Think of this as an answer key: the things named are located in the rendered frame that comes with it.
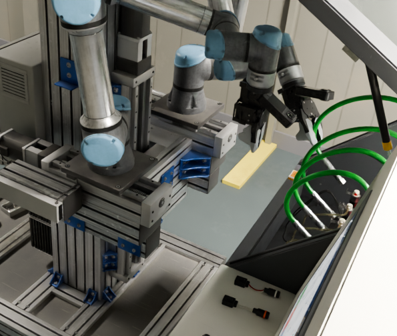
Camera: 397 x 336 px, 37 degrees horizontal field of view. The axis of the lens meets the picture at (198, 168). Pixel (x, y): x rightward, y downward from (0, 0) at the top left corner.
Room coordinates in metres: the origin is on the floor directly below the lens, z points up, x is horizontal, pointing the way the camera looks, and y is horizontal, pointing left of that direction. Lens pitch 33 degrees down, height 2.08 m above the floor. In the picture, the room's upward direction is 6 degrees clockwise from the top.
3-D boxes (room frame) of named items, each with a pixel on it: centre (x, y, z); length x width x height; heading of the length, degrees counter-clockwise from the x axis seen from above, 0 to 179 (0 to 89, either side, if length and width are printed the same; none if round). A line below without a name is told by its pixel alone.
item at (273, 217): (1.53, -0.25, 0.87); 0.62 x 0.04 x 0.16; 156
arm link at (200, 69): (2.01, 0.07, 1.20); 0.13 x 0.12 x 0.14; 116
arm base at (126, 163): (1.56, 0.28, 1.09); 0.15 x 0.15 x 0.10
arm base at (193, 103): (2.01, 0.07, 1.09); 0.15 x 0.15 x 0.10
